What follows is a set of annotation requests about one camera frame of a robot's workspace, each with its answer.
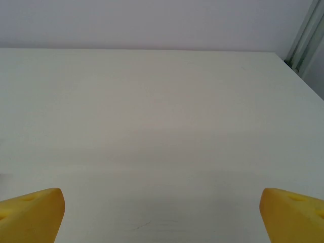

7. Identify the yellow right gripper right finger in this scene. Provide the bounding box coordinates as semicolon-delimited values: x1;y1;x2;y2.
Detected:
259;187;324;243

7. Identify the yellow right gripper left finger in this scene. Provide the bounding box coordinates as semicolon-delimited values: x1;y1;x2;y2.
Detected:
0;187;66;243

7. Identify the aluminium frame post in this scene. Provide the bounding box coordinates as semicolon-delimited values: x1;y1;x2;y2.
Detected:
285;0;324;79

